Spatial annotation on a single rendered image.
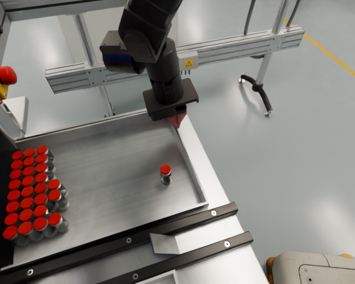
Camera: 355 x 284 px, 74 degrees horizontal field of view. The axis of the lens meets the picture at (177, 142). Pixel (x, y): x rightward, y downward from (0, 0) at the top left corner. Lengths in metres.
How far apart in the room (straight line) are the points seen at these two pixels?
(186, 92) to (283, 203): 1.20
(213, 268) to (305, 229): 1.14
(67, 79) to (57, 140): 0.88
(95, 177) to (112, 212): 0.09
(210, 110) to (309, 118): 0.75
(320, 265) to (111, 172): 0.93
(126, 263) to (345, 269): 0.96
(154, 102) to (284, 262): 0.89
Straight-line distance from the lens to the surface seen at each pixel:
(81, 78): 1.45
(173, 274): 0.41
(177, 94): 0.45
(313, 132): 1.98
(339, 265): 1.23
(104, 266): 0.46
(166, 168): 0.45
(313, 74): 2.55
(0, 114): 0.62
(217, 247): 0.43
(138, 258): 0.45
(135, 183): 0.50
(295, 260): 1.16
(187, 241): 0.45
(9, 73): 0.64
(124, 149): 0.55
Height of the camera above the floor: 1.31
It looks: 52 degrees down
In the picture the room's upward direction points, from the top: straight up
